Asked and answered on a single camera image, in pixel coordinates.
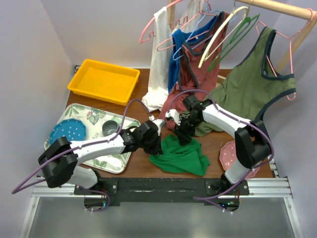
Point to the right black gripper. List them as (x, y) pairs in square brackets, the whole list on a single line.
[(184, 139)]

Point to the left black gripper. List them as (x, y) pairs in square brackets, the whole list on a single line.
[(157, 149)]

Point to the bright green tank top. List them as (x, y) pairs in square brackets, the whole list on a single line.
[(177, 159)]

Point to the olive green tank top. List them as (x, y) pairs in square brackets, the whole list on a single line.
[(253, 86)]

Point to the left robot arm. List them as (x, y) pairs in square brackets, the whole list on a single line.
[(60, 163)]

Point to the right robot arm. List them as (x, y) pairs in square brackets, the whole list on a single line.
[(252, 143)]

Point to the white tank top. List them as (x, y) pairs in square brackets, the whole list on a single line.
[(157, 92)]

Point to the rust red tank top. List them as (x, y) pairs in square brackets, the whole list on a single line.
[(191, 77)]

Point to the blue tank top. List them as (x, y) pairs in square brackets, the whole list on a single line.
[(197, 50)]

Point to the green plastic hanger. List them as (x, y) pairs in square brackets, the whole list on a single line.
[(239, 32)]

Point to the pink hanger right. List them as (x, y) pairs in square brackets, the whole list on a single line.
[(289, 37)]

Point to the pink dotted plate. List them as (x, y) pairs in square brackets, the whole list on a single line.
[(228, 159)]

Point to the grey ceramic mug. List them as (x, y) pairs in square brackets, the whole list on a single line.
[(109, 127)]

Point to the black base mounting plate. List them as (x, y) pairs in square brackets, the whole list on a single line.
[(159, 190)]

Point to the floral serving tray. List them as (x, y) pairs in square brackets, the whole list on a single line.
[(93, 119)]

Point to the yellow plastic bin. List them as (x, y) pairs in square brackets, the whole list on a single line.
[(104, 81)]

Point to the blue dotted plate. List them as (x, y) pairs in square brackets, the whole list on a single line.
[(72, 129)]

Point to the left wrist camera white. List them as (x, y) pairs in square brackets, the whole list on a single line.
[(159, 123)]

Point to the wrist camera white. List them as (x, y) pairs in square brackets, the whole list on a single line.
[(159, 123), (173, 115)]

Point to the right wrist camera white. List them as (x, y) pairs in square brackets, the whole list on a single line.
[(173, 115)]

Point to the small pink wire hanger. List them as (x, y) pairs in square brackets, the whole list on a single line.
[(171, 41)]

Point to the wooden clothes rail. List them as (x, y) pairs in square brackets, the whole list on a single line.
[(291, 10)]

